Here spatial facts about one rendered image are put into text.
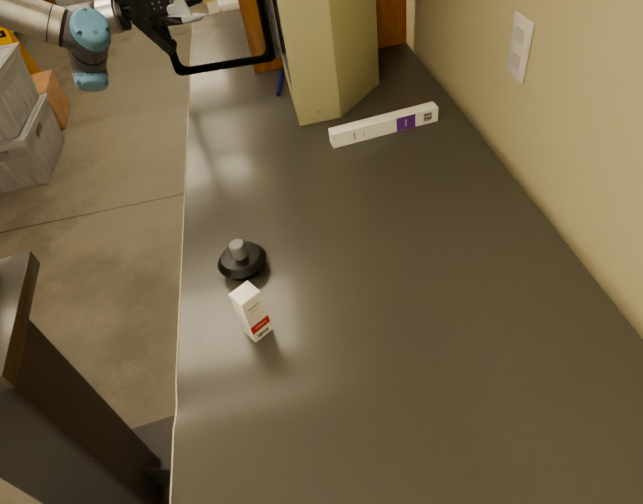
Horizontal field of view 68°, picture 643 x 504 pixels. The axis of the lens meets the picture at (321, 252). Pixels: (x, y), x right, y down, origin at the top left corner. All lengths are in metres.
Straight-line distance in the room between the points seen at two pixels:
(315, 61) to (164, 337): 1.35
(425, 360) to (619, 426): 0.26
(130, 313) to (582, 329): 1.88
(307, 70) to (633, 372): 0.90
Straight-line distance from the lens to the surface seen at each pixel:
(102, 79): 1.28
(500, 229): 0.96
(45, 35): 1.19
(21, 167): 3.38
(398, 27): 1.65
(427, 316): 0.80
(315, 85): 1.24
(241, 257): 0.88
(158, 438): 1.89
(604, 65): 0.86
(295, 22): 1.18
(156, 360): 2.09
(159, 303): 2.28
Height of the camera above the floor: 1.58
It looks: 45 degrees down
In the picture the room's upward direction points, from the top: 10 degrees counter-clockwise
